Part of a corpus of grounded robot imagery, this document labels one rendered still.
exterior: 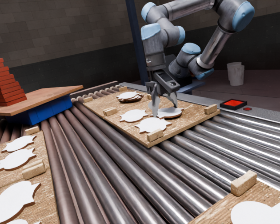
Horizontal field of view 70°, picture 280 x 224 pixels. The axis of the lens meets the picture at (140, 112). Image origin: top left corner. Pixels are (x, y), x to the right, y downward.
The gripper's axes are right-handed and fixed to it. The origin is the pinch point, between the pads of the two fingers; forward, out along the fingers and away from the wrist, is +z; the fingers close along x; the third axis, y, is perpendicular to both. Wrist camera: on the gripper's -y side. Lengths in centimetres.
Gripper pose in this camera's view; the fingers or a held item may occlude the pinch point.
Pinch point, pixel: (166, 112)
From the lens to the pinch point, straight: 85.6
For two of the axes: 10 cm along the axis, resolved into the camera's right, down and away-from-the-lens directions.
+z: 1.9, 9.3, 3.1
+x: -8.5, 3.1, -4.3
